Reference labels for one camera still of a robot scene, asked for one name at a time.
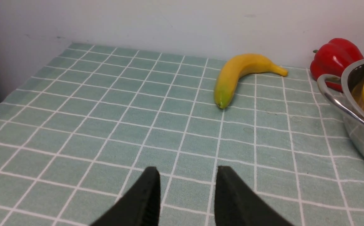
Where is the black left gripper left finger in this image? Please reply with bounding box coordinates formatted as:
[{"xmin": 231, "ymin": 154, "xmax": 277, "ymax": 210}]
[{"xmin": 91, "ymin": 166, "xmax": 161, "ymax": 226}]

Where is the green checkered tablecloth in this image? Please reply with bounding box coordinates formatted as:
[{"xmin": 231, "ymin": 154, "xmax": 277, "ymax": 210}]
[{"xmin": 0, "ymin": 43, "xmax": 364, "ymax": 226}]

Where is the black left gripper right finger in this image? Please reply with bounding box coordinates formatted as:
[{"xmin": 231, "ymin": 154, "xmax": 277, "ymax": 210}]
[{"xmin": 214, "ymin": 166, "xmax": 292, "ymax": 226}]

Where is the yellow banana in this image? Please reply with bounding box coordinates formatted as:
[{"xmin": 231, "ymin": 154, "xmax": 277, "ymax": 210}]
[{"xmin": 214, "ymin": 53, "xmax": 288, "ymax": 109}]

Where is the red bell pepper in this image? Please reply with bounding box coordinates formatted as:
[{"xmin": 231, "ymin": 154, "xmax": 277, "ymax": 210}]
[{"xmin": 310, "ymin": 38, "xmax": 364, "ymax": 81}]

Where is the stainless steel pot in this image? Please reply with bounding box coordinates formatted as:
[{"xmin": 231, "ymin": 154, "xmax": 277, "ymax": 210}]
[{"xmin": 317, "ymin": 59, "xmax": 364, "ymax": 158}]

